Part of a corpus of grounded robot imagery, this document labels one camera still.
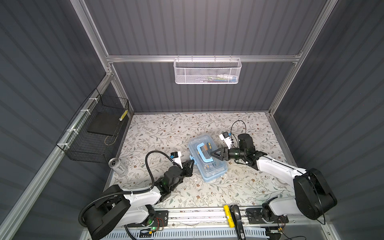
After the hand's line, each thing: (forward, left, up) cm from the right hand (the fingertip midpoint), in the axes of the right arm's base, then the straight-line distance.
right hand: (214, 155), depth 81 cm
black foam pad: (+11, +56, +16) cm, 59 cm away
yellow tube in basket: (+17, +50, +15) cm, 55 cm away
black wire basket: (+4, +60, +15) cm, 62 cm away
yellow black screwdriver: (+8, +2, -5) cm, 10 cm away
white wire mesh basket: (+76, +1, +7) cm, 76 cm away
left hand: (-2, +11, -3) cm, 12 cm away
